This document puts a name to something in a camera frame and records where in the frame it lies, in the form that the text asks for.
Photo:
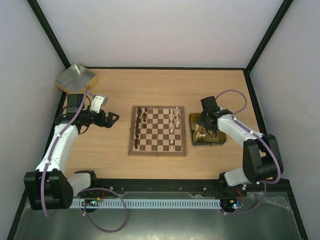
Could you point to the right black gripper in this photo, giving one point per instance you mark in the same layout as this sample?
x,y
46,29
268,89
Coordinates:
x,y
208,124

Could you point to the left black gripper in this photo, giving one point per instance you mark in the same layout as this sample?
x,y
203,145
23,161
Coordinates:
x,y
109,123

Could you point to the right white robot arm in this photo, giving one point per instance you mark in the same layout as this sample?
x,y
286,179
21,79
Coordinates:
x,y
261,158

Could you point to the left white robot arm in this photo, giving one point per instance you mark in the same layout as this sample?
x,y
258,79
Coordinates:
x,y
47,187

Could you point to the wooden chess board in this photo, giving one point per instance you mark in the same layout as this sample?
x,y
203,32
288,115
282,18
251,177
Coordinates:
x,y
150,132

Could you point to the gold green tin box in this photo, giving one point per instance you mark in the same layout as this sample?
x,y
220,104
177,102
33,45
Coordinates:
x,y
204,137

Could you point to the empty silver tin lid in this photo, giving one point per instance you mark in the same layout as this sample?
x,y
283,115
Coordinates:
x,y
75,79

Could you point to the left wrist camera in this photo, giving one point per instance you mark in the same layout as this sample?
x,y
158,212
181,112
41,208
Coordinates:
x,y
97,102

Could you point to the white slotted cable duct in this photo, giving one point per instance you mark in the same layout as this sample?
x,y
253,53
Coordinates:
x,y
206,204

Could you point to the black aluminium frame rail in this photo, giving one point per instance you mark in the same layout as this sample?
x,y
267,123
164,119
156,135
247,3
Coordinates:
x,y
216,188

